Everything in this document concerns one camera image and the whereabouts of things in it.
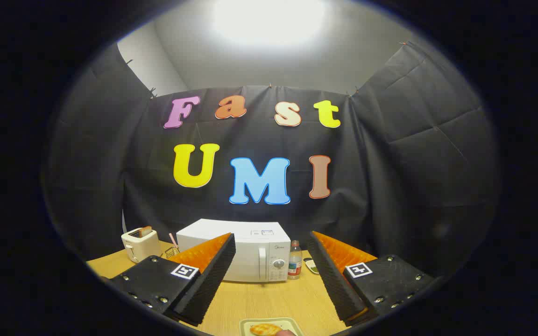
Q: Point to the white toaster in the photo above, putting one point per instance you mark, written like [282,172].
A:
[140,247]

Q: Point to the toast slice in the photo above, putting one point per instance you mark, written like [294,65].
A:
[145,230]

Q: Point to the clear plastic water bottle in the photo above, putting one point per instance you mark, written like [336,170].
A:
[294,261]

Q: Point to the white divided bean dish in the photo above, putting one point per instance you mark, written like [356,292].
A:
[312,266]

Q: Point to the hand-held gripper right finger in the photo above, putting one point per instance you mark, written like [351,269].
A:
[334,280]

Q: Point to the white rectangular plate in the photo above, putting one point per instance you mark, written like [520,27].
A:
[293,323]

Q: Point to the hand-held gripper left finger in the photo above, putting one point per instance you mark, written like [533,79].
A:
[208,284]

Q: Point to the pink straw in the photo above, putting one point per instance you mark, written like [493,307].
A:
[173,240]

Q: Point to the round golden baked bun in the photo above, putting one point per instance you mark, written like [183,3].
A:
[264,330]

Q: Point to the white microwave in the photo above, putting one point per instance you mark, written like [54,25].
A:
[259,242]

